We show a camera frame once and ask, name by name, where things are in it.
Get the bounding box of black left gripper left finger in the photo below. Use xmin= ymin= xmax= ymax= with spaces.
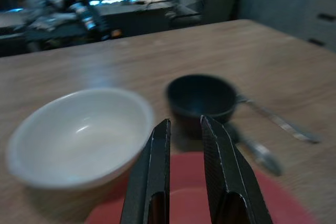
xmin=120 ymin=118 xmax=172 ymax=224

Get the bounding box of silver fork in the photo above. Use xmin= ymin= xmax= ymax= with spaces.
xmin=236 ymin=94 xmax=322 ymax=144

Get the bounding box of dark low cabinet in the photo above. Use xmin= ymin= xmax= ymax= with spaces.
xmin=0 ymin=0 xmax=203 ymax=57

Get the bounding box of pile of grey clutter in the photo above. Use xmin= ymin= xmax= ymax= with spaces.
xmin=25 ymin=0 xmax=111 ymax=41

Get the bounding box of small black bowl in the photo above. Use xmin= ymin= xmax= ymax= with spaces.
xmin=165 ymin=73 xmax=237 ymax=124

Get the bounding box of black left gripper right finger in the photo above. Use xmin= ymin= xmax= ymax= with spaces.
xmin=200 ymin=114 xmax=274 ymax=224

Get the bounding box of red plate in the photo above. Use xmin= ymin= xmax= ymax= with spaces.
xmin=83 ymin=153 xmax=317 ymax=224

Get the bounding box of white ceramic bowl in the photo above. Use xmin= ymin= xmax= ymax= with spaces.
xmin=5 ymin=88 xmax=155 ymax=189

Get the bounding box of white drawer unit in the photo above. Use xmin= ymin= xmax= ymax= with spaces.
xmin=306 ymin=0 xmax=336 ymax=51

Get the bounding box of silver spoon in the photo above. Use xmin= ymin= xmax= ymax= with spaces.
xmin=227 ymin=124 xmax=284 ymax=177

